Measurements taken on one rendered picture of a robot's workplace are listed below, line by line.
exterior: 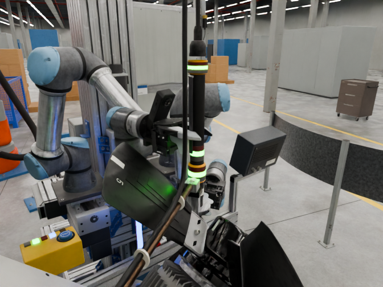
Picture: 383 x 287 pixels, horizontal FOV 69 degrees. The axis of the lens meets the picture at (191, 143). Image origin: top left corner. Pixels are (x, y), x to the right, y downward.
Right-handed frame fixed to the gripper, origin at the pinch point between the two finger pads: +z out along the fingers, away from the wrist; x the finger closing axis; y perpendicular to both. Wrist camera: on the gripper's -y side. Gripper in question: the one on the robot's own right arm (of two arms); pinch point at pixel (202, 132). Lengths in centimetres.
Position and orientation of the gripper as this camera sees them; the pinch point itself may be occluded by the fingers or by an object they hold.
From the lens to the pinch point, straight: 63.8
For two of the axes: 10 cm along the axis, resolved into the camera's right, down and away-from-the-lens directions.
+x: -6.7, 2.5, -7.0
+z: 7.4, 2.2, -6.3
